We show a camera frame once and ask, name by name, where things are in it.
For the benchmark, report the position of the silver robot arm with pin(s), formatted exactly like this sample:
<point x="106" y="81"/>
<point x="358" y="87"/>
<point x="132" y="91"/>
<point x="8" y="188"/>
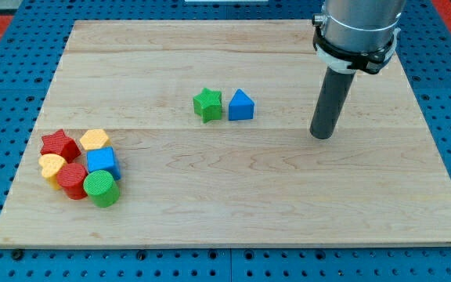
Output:
<point x="353" y="35"/>

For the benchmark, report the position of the blue triangle block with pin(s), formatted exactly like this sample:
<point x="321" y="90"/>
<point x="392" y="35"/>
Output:
<point x="241" y="106"/>

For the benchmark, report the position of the green star block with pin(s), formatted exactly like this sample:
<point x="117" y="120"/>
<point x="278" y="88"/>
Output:
<point x="208" y="105"/>

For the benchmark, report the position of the light wooden board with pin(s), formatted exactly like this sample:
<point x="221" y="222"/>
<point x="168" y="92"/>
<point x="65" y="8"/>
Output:
<point x="377" y="182"/>

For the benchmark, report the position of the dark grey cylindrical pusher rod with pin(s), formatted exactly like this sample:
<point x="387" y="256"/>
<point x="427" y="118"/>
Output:
<point x="331" y="100"/>

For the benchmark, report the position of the blue cube block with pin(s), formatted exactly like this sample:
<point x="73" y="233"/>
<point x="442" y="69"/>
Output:
<point x="103" y="159"/>

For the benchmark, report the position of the yellow pentagon block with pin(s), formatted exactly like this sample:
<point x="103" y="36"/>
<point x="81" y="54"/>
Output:
<point x="94" y="139"/>

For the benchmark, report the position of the green cylinder block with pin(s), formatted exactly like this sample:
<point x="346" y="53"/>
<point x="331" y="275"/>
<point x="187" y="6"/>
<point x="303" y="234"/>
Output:
<point x="101" y="188"/>

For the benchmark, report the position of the red cylinder block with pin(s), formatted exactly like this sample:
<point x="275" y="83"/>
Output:
<point x="71" y="178"/>

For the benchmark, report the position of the red star block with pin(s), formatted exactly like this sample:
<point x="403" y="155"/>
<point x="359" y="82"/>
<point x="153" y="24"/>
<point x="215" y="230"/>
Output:
<point x="61" y="144"/>

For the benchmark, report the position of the yellow heart block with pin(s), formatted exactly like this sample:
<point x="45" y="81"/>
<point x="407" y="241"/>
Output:
<point x="50" y="165"/>

